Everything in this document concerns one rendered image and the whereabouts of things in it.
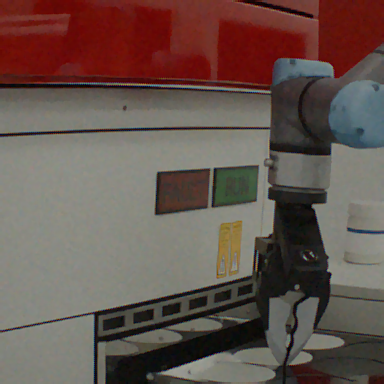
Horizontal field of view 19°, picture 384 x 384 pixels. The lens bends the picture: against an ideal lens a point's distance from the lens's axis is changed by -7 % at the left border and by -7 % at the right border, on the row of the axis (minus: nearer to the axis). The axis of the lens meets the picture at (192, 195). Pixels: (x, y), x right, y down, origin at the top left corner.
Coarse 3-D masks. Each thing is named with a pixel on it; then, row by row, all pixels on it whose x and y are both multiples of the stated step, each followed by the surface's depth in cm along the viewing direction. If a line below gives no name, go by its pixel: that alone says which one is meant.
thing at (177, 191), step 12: (168, 180) 135; (180, 180) 137; (192, 180) 139; (204, 180) 142; (168, 192) 135; (180, 192) 137; (192, 192) 140; (204, 192) 142; (168, 204) 135; (180, 204) 137; (192, 204) 140; (204, 204) 142
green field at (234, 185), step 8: (224, 176) 146; (232, 176) 148; (240, 176) 150; (248, 176) 152; (256, 176) 154; (216, 184) 144; (224, 184) 146; (232, 184) 148; (240, 184) 150; (248, 184) 152; (256, 184) 154; (216, 192) 145; (224, 192) 146; (232, 192) 148; (240, 192) 150; (248, 192) 152; (256, 192) 154; (216, 200) 145; (224, 200) 147; (232, 200) 148; (240, 200) 150
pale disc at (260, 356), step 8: (240, 352) 142; (248, 352) 142; (256, 352) 142; (264, 352) 142; (304, 352) 143; (248, 360) 138; (256, 360) 138; (264, 360) 138; (272, 360) 138; (296, 360) 138; (304, 360) 138
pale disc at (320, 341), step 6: (288, 336) 153; (312, 336) 153; (318, 336) 153; (324, 336) 153; (330, 336) 153; (288, 342) 149; (312, 342) 149; (318, 342) 149; (324, 342) 149; (330, 342) 149; (336, 342) 149; (342, 342) 149; (306, 348) 145; (312, 348) 145; (318, 348) 145
